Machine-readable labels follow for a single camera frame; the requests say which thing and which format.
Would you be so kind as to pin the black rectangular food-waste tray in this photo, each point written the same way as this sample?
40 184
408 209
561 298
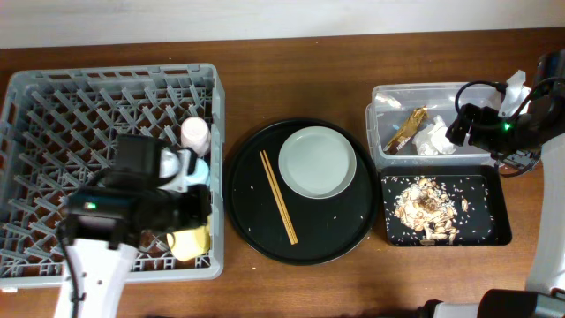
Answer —
487 219

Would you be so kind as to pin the light blue plastic cup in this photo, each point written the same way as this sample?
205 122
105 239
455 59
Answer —
196 173

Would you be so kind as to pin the gold snack wrapper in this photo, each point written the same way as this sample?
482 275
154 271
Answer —
406 131

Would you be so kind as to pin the grey round plate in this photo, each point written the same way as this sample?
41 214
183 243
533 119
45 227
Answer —
317 162

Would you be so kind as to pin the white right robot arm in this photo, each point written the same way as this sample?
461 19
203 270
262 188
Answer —
521 134

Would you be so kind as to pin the clear plastic waste bin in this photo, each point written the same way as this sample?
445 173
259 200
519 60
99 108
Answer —
391 105

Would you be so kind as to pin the grey dishwasher rack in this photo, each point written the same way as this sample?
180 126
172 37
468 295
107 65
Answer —
59 127

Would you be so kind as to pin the yellow plastic bowl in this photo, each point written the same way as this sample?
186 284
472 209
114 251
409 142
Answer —
190 239

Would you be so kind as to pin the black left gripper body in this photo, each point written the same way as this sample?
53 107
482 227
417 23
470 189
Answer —
199 207

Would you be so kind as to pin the pink plastic cup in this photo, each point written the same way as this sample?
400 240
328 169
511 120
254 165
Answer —
196 135

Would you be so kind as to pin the white tissue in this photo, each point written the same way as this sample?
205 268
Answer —
432 140

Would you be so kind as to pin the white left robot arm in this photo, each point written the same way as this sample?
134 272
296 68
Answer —
101 235

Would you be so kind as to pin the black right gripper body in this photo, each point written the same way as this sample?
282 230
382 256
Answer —
459 125

